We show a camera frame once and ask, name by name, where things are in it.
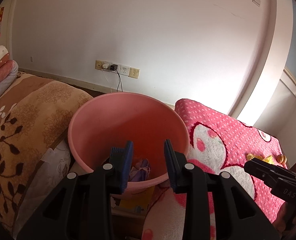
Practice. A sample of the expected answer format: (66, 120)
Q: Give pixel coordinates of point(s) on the brown floral quilt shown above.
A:
(35, 113)

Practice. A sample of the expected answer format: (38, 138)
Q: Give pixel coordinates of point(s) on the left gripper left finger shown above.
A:
(79, 207)

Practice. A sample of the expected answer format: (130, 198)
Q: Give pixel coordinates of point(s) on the wall power outlet strip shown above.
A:
(117, 69)

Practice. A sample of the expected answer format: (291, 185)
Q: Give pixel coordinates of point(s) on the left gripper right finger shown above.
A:
(237, 216)

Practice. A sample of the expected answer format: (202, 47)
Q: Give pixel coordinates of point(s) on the right hand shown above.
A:
(280, 224)

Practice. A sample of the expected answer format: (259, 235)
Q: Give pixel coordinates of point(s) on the pink polka dot blanket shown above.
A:
(218, 143)

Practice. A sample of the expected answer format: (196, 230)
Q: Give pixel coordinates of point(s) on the pink plastic basin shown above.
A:
(113, 119)

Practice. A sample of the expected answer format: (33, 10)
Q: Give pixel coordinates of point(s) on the yellow wrapper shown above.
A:
(269, 159)

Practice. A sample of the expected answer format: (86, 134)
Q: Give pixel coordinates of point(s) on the left walnut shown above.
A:
(281, 159)

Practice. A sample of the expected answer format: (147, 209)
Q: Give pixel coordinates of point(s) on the white plastic bag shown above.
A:
(54, 166)

